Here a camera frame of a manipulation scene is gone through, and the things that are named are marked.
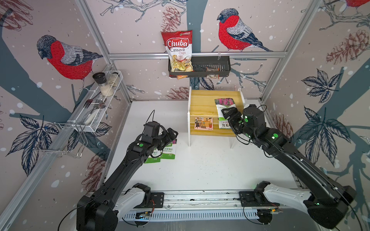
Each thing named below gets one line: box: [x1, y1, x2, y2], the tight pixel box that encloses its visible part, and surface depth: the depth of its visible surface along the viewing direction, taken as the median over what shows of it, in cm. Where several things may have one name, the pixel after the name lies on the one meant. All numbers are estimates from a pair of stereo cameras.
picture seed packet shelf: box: [194, 117, 214, 130], surface depth 87 cm
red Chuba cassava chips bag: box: [160, 29, 194, 80], surface depth 85 cm
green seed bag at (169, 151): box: [160, 138, 177, 160], surface depth 94 cm
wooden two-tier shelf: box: [187, 86, 246, 149], surface depth 77 cm
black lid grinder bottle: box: [92, 72, 114, 98], surface depth 77 cm
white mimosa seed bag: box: [214, 97, 237, 121], surface depth 74 cm
